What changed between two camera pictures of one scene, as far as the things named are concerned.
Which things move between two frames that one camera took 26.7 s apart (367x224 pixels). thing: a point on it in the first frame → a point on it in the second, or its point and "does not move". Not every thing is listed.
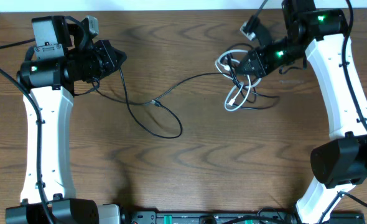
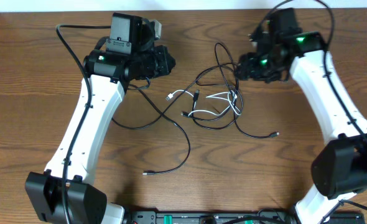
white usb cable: (227, 63) → (170, 96)
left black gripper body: (102, 60) → (159, 61)
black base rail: (236, 217) does not move
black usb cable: (162, 103) → (173, 121)
